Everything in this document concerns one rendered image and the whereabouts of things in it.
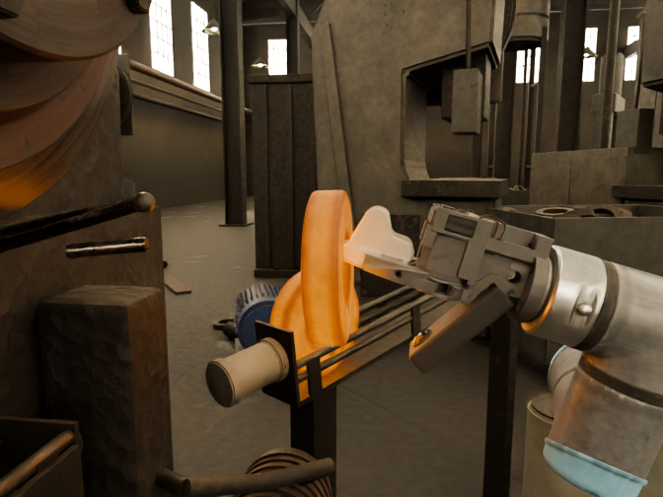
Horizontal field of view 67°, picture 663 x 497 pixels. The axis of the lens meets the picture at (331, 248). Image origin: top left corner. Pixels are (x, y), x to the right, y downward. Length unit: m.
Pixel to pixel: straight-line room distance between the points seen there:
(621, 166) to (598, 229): 1.73
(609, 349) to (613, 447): 0.09
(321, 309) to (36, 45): 0.28
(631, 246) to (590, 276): 1.96
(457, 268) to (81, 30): 0.35
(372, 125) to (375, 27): 0.53
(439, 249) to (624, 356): 0.19
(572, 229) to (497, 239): 1.81
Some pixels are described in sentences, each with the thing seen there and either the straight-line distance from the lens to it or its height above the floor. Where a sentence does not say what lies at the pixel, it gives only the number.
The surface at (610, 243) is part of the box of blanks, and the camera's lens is 2.40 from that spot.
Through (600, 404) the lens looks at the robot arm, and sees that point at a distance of 0.55.
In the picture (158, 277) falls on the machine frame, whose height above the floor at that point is 0.77.
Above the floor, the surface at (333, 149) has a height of 1.06.
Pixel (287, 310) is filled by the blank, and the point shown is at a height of 0.74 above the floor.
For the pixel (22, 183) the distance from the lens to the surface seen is 0.40.
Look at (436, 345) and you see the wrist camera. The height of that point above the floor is 0.75.
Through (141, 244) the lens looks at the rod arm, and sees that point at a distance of 0.35.
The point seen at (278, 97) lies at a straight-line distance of 4.52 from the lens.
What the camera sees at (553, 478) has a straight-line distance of 0.99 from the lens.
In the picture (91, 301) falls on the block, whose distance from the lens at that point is 0.53.
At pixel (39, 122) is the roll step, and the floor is 0.95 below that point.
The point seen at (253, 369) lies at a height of 0.68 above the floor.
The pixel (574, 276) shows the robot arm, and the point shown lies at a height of 0.83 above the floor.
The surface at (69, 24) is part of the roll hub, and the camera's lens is 0.31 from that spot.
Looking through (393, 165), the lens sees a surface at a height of 0.97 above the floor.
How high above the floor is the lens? 0.92
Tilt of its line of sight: 8 degrees down
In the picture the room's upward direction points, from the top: straight up
